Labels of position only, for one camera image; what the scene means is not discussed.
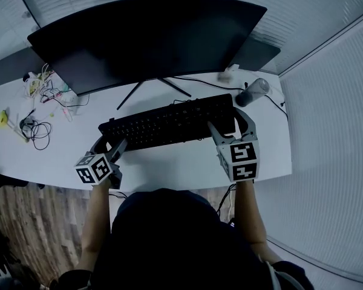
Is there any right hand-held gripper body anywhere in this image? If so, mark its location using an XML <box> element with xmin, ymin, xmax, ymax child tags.
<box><xmin>215</xmin><ymin>130</ymin><xmax>260</xmax><ymax>183</ymax></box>

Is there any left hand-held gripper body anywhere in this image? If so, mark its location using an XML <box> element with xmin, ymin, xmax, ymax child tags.
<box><xmin>74</xmin><ymin>149</ymin><xmax>124</xmax><ymax>190</ymax></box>

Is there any black keyboard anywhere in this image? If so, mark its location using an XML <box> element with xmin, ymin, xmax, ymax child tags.
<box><xmin>97</xmin><ymin>93</ymin><xmax>237</xmax><ymax>152</ymax></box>

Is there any person's right forearm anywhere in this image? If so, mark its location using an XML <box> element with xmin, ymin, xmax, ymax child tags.
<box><xmin>234</xmin><ymin>179</ymin><xmax>292</xmax><ymax>266</ymax></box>

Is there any person's left forearm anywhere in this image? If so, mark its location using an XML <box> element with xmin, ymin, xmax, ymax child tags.
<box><xmin>77</xmin><ymin>179</ymin><xmax>113</xmax><ymax>274</ymax></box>

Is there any dark tumbler bottle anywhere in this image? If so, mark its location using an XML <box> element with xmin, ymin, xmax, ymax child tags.
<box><xmin>235</xmin><ymin>77</ymin><xmax>271</xmax><ymax>108</ymax></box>

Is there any small white adapter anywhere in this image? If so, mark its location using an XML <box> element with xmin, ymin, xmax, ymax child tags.
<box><xmin>217</xmin><ymin>64</ymin><xmax>240</xmax><ymax>83</ymax></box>

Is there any dark grey desk divider panel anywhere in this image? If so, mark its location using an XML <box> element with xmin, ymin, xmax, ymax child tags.
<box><xmin>0</xmin><ymin>46</ymin><xmax>51</xmax><ymax>88</ymax></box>
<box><xmin>229</xmin><ymin>36</ymin><xmax>282</xmax><ymax>73</ymax></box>

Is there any black office chair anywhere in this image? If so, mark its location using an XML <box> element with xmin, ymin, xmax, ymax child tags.
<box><xmin>0</xmin><ymin>170</ymin><xmax>46</xmax><ymax>193</ymax></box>

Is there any small yellow object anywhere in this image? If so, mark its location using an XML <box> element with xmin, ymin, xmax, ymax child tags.
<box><xmin>0</xmin><ymin>109</ymin><xmax>11</xmax><ymax>129</ymax></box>

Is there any person's dark shirt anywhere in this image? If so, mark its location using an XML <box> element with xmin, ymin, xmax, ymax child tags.
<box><xmin>58</xmin><ymin>188</ymin><xmax>315</xmax><ymax>290</ymax></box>

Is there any black computer monitor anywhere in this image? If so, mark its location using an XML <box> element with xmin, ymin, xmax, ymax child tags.
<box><xmin>27</xmin><ymin>0</ymin><xmax>269</xmax><ymax>111</ymax></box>

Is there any long black monitor cable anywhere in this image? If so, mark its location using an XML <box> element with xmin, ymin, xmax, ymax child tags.
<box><xmin>172</xmin><ymin>76</ymin><xmax>289</xmax><ymax>121</ymax></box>

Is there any coiled black cable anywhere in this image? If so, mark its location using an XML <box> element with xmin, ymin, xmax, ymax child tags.
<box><xmin>19</xmin><ymin>109</ymin><xmax>53</xmax><ymax>151</ymax></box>

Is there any power strip with tangled cables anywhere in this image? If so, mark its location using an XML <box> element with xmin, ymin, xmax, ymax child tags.
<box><xmin>22</xmin><ymin>63</ymin><xmax>91</xmax><ymax>122</ymax></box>

